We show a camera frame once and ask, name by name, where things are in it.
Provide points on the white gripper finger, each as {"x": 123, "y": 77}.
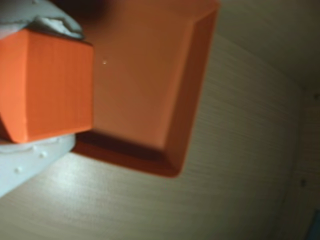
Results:
{"x": 25, "y": 12}
{"x": 20, "y": 162}

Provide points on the orange cube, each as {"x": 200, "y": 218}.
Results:
{"x": 50, "y": 85}

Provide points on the orange plastic box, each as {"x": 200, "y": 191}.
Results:
{"x": 140, "y": 75}

